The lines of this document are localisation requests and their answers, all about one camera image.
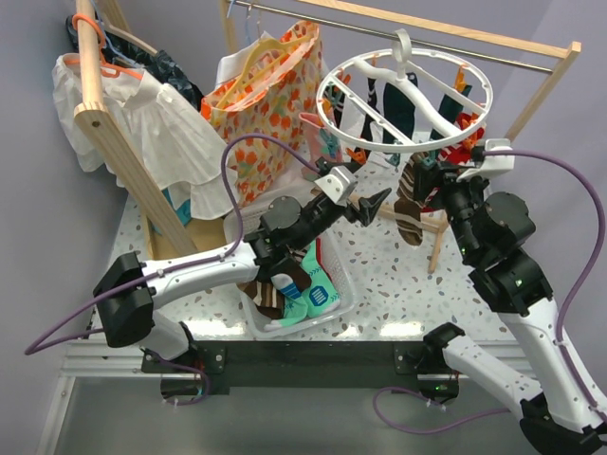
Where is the mint green sock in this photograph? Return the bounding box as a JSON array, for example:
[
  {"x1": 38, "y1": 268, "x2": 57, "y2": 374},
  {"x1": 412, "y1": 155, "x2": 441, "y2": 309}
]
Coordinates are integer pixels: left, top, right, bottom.
[{"x1": 265, "y1": 238, "x2": 340, "y2": 332}]

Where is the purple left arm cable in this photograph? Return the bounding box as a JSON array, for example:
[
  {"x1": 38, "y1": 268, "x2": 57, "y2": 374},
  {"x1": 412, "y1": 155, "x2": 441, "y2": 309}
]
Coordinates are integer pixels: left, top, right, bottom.
[{"x1": 24, "y1": 133, "x2": 323, "y2": 355}]

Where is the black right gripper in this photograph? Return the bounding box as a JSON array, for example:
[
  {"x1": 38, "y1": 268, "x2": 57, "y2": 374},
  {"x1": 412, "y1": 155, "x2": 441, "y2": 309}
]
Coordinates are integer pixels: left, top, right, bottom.
[{"x1": 411, "y1": 159, "x2": 492, "y2": 260}]

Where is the wooden left clothes rack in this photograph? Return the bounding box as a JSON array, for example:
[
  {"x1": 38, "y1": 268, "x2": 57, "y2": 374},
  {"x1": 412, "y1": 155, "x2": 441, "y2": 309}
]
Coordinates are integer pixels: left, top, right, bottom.
[{"x1": 74, "y1": 1, "x2": 196, "y2": 256}]

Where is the black striped sock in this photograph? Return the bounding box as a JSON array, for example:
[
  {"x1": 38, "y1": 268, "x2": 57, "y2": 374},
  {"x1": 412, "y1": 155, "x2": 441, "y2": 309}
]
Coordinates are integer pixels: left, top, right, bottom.
[{"x1": 358, "y1": 78, "x2": 383, "y2": 141}]

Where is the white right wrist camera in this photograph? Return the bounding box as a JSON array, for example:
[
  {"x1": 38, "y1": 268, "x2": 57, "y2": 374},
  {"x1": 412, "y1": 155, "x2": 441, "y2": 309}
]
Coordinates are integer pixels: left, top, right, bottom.
[{"x1": 457, "y1": 138, "x2": 515, "y2": 182}]

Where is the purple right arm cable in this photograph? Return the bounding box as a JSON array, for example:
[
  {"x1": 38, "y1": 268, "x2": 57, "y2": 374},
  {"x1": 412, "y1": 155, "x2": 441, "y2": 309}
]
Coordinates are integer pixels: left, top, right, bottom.
[{"x1": 483, "y1": 149, "x2": 607, "y2": 413}]

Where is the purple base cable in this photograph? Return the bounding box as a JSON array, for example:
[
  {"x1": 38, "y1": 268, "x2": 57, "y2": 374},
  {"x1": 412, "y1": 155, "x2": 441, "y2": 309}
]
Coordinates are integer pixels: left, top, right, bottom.
[{"x1": 372, "y1": 386, "x2": 508, "y2": 435}]

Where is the orange plastic hanger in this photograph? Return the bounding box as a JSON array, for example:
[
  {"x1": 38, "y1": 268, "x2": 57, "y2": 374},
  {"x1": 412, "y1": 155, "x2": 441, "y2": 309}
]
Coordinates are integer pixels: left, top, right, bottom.
[{"x1": 71, "y1": 13, "x2": 142, "y2": 81}]

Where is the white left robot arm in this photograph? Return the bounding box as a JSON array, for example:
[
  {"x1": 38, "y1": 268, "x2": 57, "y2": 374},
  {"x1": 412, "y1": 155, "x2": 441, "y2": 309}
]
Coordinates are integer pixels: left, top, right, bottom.
[{"x1": 94, "y1": 159, "x2": 390, "y2": 372}]

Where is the floral orange tote bag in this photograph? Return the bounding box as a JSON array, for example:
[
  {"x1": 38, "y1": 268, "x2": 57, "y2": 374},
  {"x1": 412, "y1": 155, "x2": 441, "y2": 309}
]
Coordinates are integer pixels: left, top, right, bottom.
[{"x1": 201, "y1": 21, "x2": 322, "y2": 207}]

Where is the pink patterned sock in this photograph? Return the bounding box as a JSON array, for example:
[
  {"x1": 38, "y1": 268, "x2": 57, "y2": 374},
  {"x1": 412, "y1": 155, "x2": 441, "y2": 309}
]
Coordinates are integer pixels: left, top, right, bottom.
[{"x1": 299, "y1": 112, "x2": 342, "y2": 164}]

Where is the wooden right clothes rack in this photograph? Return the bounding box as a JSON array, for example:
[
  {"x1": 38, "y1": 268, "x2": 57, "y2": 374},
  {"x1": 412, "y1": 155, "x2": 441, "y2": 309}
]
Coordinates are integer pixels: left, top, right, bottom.
[{"x1": 217, "y1": 0, "x2": 582, "y2": 275}]

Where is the teal clothespin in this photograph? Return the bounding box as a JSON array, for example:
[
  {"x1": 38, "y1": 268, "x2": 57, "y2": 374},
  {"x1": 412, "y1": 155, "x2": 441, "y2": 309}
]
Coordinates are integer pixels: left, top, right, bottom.
[{"x1": 420, "y1": 157, "x2": 436, "y2": 171}]

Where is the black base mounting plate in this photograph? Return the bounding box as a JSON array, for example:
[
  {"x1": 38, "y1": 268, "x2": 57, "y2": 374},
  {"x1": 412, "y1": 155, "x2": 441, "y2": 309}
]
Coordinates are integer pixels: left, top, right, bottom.
[{"x1": 141, "y1": 340, "x2": 450, "y2": 398}]

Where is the white plastic basket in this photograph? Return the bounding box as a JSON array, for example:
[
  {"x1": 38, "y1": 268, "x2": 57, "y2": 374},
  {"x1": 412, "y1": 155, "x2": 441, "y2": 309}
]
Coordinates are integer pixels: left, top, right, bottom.
[{"x1": 239, "y1": 230, "x2": 357, "y2": 339}]

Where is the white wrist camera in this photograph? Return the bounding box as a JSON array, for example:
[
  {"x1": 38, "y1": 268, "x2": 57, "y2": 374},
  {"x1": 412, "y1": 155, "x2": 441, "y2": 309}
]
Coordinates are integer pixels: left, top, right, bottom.
[
  {"x1": 457, "y1": 138, "x2": 515, "y2": 182},
  {"x1": 314, "y1": 165, "x2": 358, "y2": 207}
]

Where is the white round sock hanger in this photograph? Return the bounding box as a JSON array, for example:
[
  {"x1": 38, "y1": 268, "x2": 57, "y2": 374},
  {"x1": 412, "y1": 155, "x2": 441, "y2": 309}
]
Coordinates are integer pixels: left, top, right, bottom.
[{"x1": 315, "y1": 27, "x2": 494, "y2": 155}]

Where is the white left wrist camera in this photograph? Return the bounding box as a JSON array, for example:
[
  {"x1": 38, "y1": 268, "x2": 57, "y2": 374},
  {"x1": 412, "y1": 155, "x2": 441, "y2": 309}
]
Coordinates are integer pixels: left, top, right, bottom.
[{"x1": 314, "y1": 165, "x2": 358, "y2": 207}]

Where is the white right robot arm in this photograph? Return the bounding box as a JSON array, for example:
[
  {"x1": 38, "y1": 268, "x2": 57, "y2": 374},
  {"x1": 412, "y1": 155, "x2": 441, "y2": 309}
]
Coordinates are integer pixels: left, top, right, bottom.
[{"x1": 414, "y1": 162, "x2": 606, "y2": 454}]

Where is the dark patterned garment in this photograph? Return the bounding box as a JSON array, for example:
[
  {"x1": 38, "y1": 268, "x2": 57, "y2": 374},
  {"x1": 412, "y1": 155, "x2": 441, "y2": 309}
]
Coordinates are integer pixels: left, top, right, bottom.
[{"x1": 52, "y1": 31, "x2": 204, "y2": 110}]

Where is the white ruffled dress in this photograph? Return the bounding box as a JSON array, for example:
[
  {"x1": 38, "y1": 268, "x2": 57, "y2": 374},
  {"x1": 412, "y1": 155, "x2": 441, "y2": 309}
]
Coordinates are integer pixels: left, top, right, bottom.
[{"x1": 52, "y1": 53, "x2": 232, "y2": 220}]

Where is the wooden clothes rack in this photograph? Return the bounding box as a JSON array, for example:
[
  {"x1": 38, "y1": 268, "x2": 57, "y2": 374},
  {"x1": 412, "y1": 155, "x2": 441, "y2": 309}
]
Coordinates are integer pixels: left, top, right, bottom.
[
  {"x1": 74, "y1": 1, "x2": 196, "y2": 256},
  {"x1": 217, "y1": 0, "x2": 582, "y2": 275}
]

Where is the brown striped sock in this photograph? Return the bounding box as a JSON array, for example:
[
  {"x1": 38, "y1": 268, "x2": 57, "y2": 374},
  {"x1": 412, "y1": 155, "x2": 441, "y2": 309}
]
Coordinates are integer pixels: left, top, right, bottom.
[
  {"x1": 237, "y1": 282, "x2": 285, "y2": 319},
  {"x1": 394, "y1": 159, "x2": 423, "y2": 246}
]

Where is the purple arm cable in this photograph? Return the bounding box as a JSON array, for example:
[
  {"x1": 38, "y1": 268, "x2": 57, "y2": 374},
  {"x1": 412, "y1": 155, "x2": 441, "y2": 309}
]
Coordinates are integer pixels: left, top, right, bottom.
[
  {"x1": 483, "y1": 149, "x2": 607, "y2": 413},
  {"x1": 24, "y1": 133, "x2": 323, "y2": 355}
]

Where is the yellow plastic hanger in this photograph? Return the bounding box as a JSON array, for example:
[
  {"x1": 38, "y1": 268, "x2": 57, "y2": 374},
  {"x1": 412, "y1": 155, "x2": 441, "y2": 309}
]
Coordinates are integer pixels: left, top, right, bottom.
[{"x1": 215, "y1": 36, "x2": 317, "y2": 111}]

